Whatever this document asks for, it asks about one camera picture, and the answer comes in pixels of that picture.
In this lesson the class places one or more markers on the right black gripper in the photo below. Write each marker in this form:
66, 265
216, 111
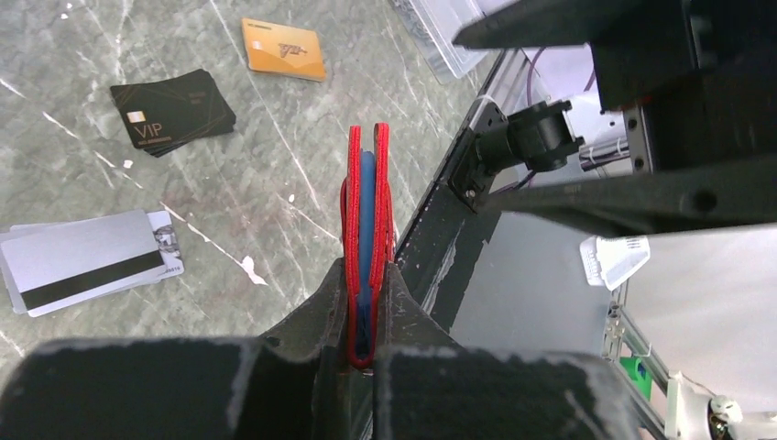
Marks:
703, 74

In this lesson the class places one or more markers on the black VIP card stack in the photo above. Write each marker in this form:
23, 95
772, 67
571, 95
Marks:
162, 116

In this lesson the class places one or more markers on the red leather card holder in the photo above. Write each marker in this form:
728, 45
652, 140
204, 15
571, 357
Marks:
368, 239

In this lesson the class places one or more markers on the black aluminium base frame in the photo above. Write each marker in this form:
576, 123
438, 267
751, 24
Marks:
515, 281

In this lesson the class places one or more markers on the silver VIP card stack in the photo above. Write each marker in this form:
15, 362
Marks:
47, 267

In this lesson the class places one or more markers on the clear plastic parts box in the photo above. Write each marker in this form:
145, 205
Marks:
433, 24

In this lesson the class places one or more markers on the black camera on frame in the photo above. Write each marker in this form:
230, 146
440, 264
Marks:
538, 137

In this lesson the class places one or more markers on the white ribbed plastic part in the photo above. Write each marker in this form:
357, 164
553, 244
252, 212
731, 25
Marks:
609, 262

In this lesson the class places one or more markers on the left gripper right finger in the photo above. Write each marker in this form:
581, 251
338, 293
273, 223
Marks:
426, 386

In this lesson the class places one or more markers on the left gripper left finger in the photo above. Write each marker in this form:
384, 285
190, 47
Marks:
288, 383

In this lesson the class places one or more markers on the orange gold card stack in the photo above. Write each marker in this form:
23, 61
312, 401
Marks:
283, 50

